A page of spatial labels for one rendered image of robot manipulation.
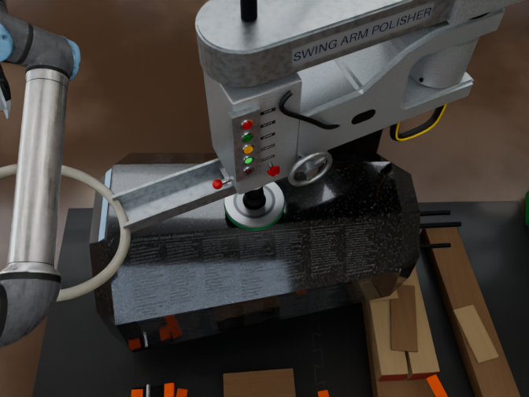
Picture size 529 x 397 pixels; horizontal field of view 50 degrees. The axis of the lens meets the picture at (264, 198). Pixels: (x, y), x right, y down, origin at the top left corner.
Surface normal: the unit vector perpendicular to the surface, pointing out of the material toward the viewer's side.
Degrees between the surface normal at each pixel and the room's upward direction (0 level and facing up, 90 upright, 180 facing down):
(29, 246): 21
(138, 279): 45
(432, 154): 0
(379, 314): 0
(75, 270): 0
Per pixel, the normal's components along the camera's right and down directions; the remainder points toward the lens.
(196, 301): 0.07, 0.21
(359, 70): -0.58, -0.18
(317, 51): 0.43, 0.76
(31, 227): 0.25, -0.29
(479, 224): 0.00, -0.54
